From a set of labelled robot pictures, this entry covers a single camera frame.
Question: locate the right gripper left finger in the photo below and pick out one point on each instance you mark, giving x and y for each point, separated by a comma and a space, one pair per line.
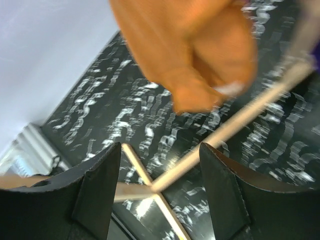
73, 205

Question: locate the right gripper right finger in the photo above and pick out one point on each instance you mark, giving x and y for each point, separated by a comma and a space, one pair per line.
247, 205

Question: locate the orange sock with cream cuff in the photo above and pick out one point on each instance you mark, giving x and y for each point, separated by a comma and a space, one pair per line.
202, 51

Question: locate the purple sock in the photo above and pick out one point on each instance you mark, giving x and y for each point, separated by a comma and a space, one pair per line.
316, 56

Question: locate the black marble pattern mat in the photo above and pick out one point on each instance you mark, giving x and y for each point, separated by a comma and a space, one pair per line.
113, 102

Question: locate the wooden drying rack frame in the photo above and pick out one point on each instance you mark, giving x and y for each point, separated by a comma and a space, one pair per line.
133, 179

